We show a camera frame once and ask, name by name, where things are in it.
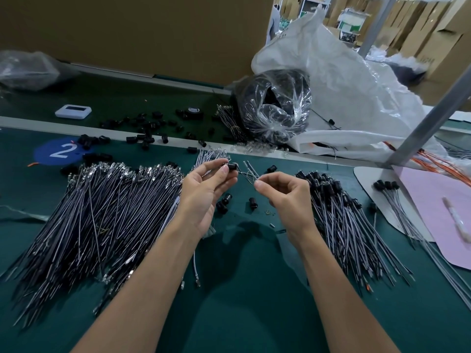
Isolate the person's left hand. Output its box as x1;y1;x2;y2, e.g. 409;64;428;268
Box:
179;158;240;238

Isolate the person's right hand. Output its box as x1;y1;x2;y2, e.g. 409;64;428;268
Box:
254;171;322;249

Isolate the pile of wires with black caps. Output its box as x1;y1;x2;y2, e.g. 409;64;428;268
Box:
294;169;417;293

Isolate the small bundle of capped wires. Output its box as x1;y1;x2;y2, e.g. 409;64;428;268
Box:
373;179;471;309

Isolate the pile of grey wires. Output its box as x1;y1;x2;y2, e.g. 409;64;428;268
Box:
0;149;229;328

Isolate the person's left forearm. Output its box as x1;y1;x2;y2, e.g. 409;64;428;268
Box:
72;220;206;353

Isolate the person's right forearm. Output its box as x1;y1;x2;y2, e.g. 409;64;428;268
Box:
296;231;402;353

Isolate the clear bag with black contents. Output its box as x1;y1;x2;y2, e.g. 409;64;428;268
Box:
235;68;312;146

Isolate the large white plastic sack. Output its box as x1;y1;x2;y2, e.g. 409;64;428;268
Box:
252;11;471;168

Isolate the pink paper sheet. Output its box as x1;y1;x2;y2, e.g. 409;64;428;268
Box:
393;167;471;271

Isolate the blue round number sticker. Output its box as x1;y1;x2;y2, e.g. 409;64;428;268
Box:
32;137;88;167

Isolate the small white timer device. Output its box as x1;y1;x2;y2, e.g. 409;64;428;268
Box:
54;104;93;120

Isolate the white pen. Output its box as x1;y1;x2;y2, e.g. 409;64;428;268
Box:
442;197;471;243

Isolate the brown cardboard panel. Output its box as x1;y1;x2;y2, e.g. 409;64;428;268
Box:
0;0;275;87

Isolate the clear plastic strip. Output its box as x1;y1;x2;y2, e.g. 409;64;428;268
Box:
0;205;49;221

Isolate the crumpled clear plastic bag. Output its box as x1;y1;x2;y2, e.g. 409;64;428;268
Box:
0;50;80;93

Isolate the stack of cardboard boxes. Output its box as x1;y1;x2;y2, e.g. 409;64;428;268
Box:
397;0;471;107

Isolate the bundle of orange wires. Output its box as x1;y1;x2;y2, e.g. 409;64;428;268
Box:
384;141;471;187

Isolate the grey metal frame post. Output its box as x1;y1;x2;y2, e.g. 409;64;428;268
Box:
386;66;471;168
358;0;398;59

